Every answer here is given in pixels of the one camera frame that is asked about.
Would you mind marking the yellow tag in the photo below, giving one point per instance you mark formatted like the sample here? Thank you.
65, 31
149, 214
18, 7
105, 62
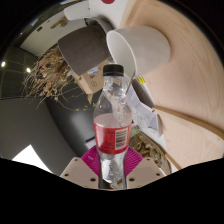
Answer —
141, 80

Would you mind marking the beige wooden drawing board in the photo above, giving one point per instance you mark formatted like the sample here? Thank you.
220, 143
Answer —
190, 140
186, 83

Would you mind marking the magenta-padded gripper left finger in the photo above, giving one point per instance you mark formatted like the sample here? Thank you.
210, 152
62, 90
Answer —
78, 170

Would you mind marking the white plastic chair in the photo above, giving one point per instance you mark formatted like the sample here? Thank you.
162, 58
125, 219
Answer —
76, 11

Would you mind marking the grey pot with dried plant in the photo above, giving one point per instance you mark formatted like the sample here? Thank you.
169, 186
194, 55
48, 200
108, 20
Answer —
83, 50

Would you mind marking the folded grey newspaper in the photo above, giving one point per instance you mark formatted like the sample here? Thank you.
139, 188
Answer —
143, 113

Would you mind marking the round ceiling light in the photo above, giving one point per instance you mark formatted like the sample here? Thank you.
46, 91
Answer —
28, 70
3, 64

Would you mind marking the long ceiling light panel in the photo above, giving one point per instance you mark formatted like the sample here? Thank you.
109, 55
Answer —
31, 158

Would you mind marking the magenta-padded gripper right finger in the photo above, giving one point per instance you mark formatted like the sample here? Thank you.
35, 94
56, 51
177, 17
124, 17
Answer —
146, 170

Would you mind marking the white ceramic mug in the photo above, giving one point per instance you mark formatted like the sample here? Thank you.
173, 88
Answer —
146, 46

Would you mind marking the brown cardboard box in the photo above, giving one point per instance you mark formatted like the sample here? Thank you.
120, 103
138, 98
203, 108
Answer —
91, 80

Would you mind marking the wooden figure sculpture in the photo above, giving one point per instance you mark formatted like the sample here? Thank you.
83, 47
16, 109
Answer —
60, 22

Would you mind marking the grey plant saucer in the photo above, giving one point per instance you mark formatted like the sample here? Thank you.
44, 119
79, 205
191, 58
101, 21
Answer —
105, 24

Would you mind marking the clear red-labelled drink bottle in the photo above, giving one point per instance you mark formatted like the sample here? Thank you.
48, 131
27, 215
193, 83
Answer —
111, 136

